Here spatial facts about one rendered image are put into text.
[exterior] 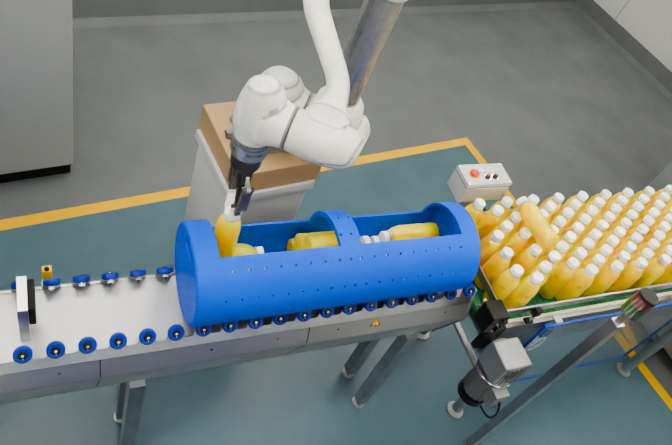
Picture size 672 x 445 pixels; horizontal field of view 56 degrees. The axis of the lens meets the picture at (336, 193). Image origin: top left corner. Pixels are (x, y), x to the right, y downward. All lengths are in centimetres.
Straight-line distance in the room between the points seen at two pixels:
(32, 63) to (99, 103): 98
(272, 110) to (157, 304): 77
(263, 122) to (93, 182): 210
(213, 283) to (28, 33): 148
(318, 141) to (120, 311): 82
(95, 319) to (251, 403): 112
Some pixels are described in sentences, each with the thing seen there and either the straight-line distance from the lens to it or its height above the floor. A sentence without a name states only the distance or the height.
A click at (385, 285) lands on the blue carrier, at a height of 113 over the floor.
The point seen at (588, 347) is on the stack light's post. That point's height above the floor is 95.
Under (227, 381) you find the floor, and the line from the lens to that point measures 284.
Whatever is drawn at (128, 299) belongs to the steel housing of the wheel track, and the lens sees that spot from 190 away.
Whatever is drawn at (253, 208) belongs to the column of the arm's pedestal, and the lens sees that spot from 219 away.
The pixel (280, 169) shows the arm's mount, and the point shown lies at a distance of 207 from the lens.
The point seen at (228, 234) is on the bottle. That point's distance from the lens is 170.
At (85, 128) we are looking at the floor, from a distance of 364.
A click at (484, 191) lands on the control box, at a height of 106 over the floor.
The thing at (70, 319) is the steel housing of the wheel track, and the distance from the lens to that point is 187.
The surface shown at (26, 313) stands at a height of 107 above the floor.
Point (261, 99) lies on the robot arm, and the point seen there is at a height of 170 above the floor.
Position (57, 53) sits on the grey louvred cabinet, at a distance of 285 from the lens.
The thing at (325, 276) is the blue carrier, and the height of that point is 118.
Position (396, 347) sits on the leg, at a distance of 250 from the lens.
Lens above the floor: 256
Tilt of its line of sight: 45 degrees down
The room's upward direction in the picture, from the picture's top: 24 degrees clockwise
